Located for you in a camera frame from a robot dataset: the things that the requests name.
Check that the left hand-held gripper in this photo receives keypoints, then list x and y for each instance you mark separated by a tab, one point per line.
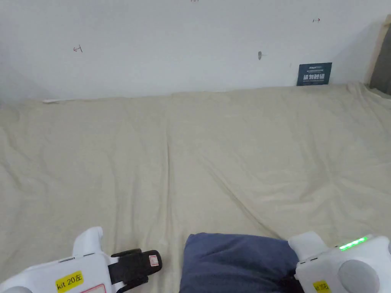
61	274

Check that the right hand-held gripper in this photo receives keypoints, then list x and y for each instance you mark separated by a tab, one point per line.
342	268

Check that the dark blue garment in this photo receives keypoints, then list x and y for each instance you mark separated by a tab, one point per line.
232	265

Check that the bed with beige sheet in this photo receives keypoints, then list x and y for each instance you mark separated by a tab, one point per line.
195	152

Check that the dark blue sign card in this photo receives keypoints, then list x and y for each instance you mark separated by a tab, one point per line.
314	74

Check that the grey padded headboard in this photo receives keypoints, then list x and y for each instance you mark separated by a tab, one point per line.
381	61

